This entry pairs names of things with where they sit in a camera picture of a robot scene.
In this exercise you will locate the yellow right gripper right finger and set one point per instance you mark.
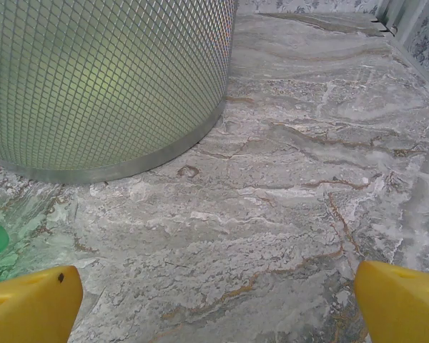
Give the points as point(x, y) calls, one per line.
point(404, 307)

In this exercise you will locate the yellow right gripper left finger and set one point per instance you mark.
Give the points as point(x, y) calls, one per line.
point(32, 307)

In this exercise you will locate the green translucent bin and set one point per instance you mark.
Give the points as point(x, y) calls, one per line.
point(111, 89)

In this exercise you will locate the aluminium side rail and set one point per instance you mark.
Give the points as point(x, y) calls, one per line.
point(420, 64)

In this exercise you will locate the aluminium corner post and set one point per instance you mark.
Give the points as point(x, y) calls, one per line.
point(388, 18)

